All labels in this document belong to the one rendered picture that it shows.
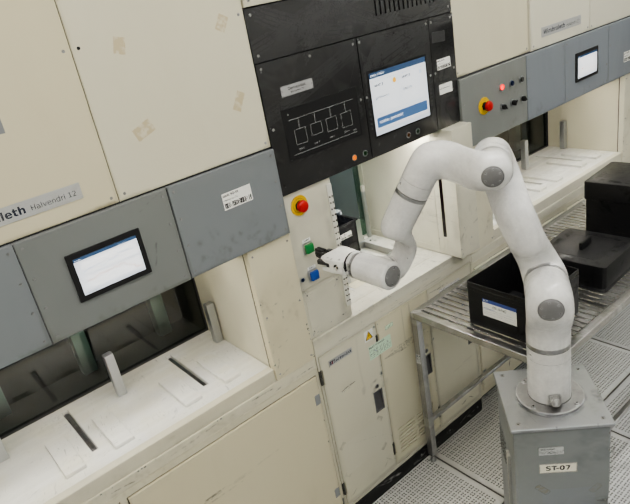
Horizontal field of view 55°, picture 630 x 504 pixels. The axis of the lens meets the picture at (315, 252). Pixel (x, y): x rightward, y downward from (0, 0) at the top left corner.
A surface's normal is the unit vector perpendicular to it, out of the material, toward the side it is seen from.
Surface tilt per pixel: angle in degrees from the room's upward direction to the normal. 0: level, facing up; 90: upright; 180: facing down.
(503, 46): 90
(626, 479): 0
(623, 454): 0
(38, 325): 90
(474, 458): 0
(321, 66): 90
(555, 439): 90
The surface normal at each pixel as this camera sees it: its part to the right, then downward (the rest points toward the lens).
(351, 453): 0.63, 0.21
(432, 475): -0.18, -0.90
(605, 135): -0.76, 0.38
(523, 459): -0.08, 0.42
